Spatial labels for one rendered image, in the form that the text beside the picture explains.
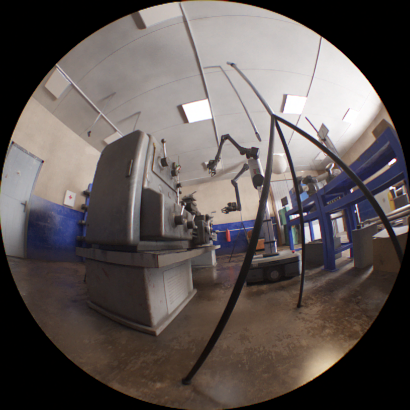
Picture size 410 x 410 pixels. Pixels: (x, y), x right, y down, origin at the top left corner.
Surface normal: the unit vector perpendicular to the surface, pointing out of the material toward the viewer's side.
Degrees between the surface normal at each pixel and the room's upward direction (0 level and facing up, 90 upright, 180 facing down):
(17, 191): 90
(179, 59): 180
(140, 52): 180
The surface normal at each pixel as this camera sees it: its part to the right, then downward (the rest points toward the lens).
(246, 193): -0.20, -0.26
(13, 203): 0.98, -0.14
